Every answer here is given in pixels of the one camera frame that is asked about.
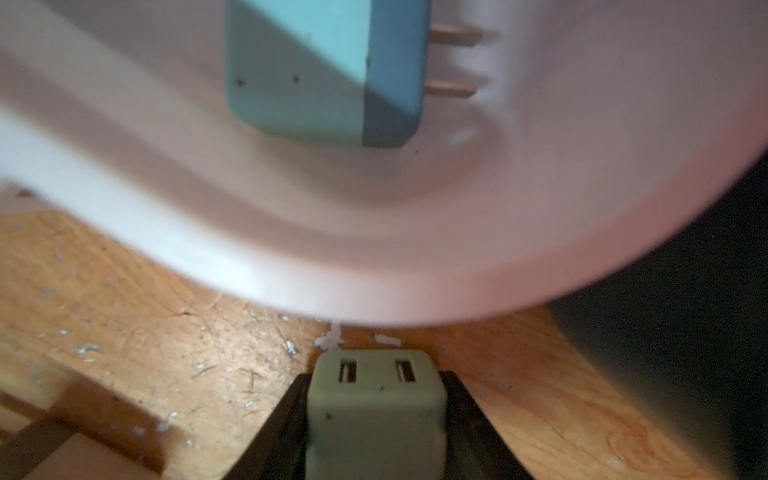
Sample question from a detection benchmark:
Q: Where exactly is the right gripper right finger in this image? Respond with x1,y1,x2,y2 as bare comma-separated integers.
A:
440,371,534,480

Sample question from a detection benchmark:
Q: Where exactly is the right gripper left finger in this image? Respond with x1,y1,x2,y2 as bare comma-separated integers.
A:
224,373,312,480

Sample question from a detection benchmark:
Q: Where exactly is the green plug top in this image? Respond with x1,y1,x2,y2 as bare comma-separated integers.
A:
305,349,447,479

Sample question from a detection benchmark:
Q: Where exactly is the blue plug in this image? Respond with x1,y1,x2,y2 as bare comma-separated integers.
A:
225,1,483,148

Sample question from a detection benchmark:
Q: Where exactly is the dark teal storage box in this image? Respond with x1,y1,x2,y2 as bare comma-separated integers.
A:
549,158,767,479

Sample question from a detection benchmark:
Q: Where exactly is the white storage box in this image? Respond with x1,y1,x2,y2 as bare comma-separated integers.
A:
1,1,767,326

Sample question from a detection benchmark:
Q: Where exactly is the pink plug centre upper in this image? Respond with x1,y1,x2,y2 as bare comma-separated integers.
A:
1,379,167,479

